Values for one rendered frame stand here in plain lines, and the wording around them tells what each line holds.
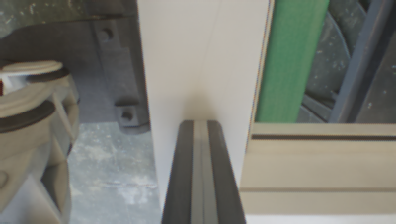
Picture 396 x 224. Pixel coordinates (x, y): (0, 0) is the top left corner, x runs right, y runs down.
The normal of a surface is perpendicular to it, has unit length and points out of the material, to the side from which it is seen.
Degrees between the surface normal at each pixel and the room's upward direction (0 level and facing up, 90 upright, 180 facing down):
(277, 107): 0
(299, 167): 90
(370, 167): 90
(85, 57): 0
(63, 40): 0
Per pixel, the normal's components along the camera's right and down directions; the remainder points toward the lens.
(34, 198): 0.18, 0.46
